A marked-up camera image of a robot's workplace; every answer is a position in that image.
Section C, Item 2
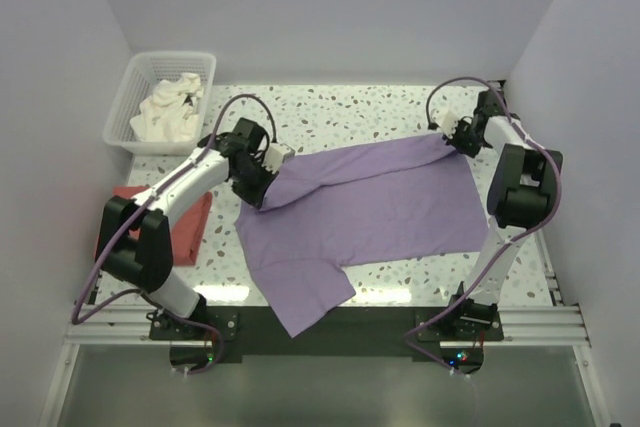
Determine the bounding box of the purple t shirt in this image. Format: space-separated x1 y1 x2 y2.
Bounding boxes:
235 134 488 337

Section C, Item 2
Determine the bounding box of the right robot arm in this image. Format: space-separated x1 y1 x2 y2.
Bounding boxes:
445 90 564 340

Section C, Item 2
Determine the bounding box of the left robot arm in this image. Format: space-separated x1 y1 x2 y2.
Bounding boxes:
96 118 277 339

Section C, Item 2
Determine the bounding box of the folded red t shirt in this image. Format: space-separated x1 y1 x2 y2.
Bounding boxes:
94 185 213 267

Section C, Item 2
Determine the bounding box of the white crumpled t shirt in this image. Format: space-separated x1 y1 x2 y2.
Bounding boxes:
129 72 204 143

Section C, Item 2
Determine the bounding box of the white plastic laundry basket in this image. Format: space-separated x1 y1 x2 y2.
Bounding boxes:
103 51 216 156

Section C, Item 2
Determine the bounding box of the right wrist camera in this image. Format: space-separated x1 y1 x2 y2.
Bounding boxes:
437 109 460 139

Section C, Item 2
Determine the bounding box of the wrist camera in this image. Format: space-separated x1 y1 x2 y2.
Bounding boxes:
437 109 460 139
262 143 295 174

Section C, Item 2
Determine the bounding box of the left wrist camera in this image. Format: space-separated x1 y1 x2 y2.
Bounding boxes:
262 143 295 174

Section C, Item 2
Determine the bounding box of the aluminium side rail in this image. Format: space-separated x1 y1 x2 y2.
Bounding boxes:
492 77 566 306

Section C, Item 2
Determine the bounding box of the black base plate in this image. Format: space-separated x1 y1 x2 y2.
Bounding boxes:
146 306 505 373

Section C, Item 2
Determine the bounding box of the aluminium front rail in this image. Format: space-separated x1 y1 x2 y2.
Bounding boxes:
64 305 590 348

